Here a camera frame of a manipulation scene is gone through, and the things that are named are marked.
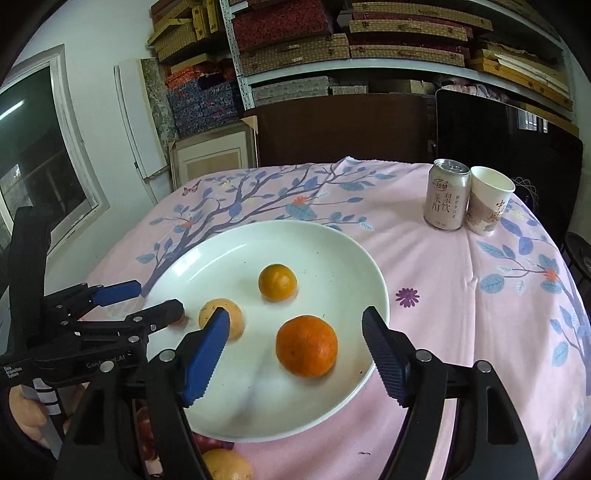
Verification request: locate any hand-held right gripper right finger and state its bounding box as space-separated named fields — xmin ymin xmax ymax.
xmin=361 ymin=306 xmax=539 ymax=480

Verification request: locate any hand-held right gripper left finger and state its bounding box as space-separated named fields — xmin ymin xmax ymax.
xmin=54 ymin=307 xmax=232 ymax=480

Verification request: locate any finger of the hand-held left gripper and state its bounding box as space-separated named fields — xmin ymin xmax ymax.
xmin=60 ymin=299 xmax=185 ymax=344
xmin=44 ymin=280 xmax=142 ymax=324

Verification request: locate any yellow potato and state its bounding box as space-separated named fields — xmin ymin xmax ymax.
xmin=198 ymin=298 xmax=244 ymax=341

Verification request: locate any large orange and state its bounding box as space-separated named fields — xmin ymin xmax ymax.
xmin=276 ymin=315 xmax=339 ymax=378

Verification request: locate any small orange tangerine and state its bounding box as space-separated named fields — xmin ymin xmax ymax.
xmin=257 ymin=263 xmax=297 ymax=303

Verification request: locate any white round plate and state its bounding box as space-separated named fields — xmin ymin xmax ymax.
xmin=147 ymin=220 xmax=391 ymax=444

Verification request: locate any person's left hand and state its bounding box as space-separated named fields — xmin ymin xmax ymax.
xmin=8 ymin=382 xmax=51 ymax=449

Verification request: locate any pink floral tablecloth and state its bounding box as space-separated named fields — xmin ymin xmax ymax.
xmin=78 ymin=157 xmax=591 ymax=480

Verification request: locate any yellow passion fruit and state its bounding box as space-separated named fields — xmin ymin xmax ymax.
xmin=202 ymin=449 xmax=254 ymax=480

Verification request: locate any white framed window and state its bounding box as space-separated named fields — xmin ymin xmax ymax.
xmin=0 ymin=46 xmax=112 ymax=259

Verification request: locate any pink drink can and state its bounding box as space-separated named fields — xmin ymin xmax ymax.
xmin=424 ymin=158 xmax=472 ymax=230

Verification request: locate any white leaning board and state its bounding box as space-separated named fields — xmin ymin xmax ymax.
xmin=114 ymin=59 xmax=171 ymax=206

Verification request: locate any printed paper cup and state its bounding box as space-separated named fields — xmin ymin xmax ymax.
xmin=465 ymin=165 xmax=516 ymax=237

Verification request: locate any grey marbled panel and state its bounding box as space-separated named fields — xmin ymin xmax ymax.
xmin=141 ymin=58 xmax=178 ymax=141

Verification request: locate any stack of blue floral boxes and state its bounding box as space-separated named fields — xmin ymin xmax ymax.
xmin=166 ymin=62 xmax=243 ymax=139

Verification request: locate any dark round stool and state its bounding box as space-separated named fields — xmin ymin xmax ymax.
xmin=561 ymin=231 xmax=591 ymax=287

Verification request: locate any brown wooden board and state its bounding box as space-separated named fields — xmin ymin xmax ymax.
xmin=242 ymin=93 xmax=437 ymax=167

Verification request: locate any black glossy screen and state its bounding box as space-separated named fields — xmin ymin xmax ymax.
xmin=435 ymin=89 xmax=583 ymax=250

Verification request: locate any pile of woven straw boxes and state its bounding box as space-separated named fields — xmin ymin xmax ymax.
xmin=148 ymin=0 xmax=222 ymax=64

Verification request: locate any row of grey patterned boxes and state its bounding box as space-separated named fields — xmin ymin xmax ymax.
xmin=252 ymin=76 xmax=370 ymax=107

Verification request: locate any white metal shelf rack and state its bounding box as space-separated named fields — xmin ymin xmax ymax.
xmin=219 ymin=0 xmax=578 ymax=125

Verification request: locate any flat woven box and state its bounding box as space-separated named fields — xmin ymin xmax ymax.
xmin=240 ymin=33 xmax=351 ymax=77

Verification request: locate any red patterned box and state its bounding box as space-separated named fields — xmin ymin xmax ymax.
xmin=231 ymin=2 xmax=334 ymax=52

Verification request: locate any stack of flat woven boxes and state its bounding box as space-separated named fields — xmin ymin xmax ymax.
xmin=348 ymin=0 xmax=494 ymax=68

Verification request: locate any stack of yellow wooden boxes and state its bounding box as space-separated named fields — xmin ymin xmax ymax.
xmin=468 ymin=39 xmax=575 ymax=112

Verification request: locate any pale wooden picture frame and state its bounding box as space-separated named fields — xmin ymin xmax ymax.
xmin=168 ymin=121 xmax=259 ymax=192

